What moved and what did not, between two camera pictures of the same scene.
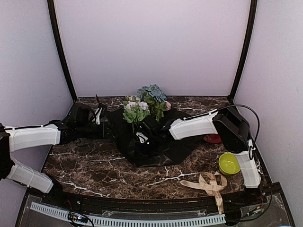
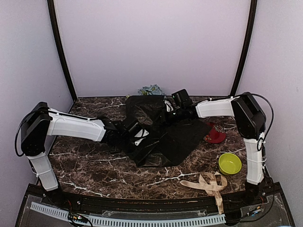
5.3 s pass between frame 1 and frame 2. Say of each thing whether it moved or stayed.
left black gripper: moved
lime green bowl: stayed
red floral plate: stayed
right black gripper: moved
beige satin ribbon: stayed
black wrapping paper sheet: moved
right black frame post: stayed
